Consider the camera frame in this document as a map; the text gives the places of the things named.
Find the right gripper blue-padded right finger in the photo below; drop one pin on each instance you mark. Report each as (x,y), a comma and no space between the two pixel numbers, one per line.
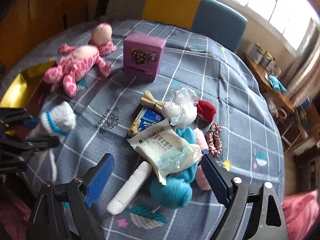
(266,219)

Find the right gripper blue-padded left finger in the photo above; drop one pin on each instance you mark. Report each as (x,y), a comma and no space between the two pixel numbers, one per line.
(47,220)

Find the white sock doll blue collar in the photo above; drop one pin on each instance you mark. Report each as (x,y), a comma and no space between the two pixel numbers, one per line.
(56,122)

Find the white cloth tube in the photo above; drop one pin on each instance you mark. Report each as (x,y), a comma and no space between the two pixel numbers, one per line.
(129,190)

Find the blue plush toy pink wings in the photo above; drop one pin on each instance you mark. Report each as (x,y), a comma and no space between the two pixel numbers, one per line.
(177,192)

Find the white wet wipes pack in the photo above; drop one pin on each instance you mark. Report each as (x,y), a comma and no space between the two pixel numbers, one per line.
(165,150)

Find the red plush sock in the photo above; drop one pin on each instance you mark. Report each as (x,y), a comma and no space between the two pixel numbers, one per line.
(206,110)

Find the pink blanket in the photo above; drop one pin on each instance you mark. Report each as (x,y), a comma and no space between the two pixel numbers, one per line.
(300,211)

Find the gold and maroon storage box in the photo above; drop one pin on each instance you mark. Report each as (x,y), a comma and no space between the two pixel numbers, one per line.
(28,92)

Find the pink rolled towel black band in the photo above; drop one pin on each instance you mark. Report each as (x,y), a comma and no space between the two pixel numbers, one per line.
(200,178)

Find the pink giraffe-print plush doll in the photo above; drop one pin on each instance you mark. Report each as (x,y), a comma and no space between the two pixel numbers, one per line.
(78,61)

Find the blue tissue packet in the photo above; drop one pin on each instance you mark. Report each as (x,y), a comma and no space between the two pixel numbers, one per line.
(145,119)

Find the cream bow white plush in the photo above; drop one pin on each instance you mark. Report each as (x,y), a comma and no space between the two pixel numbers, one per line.
(180,113)

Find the small blue plush on shelf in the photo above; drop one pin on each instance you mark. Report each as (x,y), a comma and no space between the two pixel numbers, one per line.
(276,85)

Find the wooden wardrobe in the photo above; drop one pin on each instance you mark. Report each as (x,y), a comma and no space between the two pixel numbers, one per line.
(27,23)

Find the grey checked bed cover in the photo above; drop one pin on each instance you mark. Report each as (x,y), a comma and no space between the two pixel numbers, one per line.
(107,107)

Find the purple cardboard box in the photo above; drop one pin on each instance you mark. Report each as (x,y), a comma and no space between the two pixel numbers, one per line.
(142,55)

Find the metal tins on shelf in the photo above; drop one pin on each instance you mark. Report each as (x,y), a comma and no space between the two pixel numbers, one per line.
(262,57)

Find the grey yellow blue headboard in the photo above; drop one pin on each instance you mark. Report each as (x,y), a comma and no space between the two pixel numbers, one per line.
(210,18)

